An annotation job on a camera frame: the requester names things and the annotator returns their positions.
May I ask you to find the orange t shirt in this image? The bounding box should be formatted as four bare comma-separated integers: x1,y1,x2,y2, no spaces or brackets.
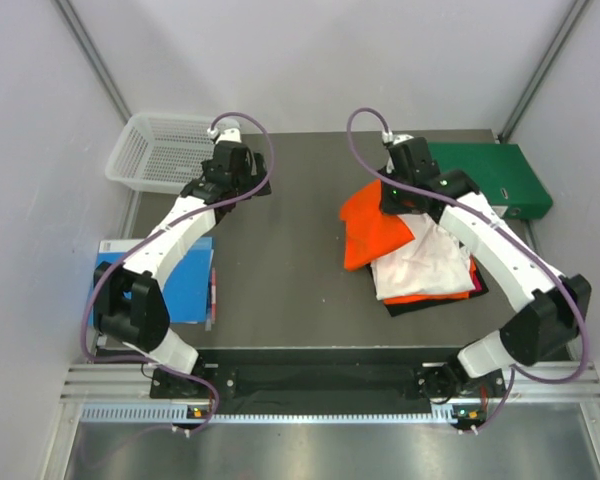
339,180,415,271

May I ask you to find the white t shirt pile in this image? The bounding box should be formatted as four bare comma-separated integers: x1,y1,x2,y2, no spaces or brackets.
371,214,474,301

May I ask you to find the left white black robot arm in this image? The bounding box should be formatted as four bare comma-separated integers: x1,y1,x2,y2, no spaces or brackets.
91,129,270,397

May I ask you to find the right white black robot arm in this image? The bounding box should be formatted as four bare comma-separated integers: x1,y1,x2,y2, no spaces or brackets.
380,134,591,396

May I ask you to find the white plastic perforated basket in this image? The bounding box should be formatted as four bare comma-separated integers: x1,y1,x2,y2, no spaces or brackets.
105,113,214,195

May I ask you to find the red white pen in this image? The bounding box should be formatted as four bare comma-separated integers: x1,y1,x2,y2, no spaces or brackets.
208,267,217,325

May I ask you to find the blue folder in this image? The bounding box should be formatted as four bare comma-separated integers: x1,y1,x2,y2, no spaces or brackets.
92,237,215,326

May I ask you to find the orange folded shirt under pile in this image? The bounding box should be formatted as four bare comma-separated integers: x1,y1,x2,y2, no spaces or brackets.
383,257,486,306

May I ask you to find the magenta folded shirt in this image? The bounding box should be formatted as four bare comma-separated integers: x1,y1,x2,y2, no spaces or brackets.
471,269,484,295

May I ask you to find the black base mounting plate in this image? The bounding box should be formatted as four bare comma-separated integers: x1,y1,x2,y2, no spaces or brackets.
149,346,505,415

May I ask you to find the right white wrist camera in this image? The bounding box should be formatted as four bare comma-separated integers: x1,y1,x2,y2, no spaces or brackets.
381,129,415,174

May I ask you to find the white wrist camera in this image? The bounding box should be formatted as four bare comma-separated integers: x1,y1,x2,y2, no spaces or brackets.
207,127,242,145
381,129,415,174

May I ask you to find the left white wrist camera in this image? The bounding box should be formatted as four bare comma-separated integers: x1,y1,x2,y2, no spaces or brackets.
207,127,242,145

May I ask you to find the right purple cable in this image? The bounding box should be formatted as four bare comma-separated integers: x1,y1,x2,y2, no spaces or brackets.
346,106,592,435

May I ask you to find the purple cable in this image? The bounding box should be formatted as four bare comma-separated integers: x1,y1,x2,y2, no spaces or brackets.
346,106,592,435
81,111,276,437

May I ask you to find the green ring binder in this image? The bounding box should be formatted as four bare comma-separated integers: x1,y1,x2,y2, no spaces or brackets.
429,142,553,220

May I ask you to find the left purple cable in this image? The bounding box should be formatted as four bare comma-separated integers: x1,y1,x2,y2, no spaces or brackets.
81,111,276,437

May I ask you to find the aluminium rail frame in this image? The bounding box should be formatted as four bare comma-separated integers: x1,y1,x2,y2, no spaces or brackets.
60,365,600,429

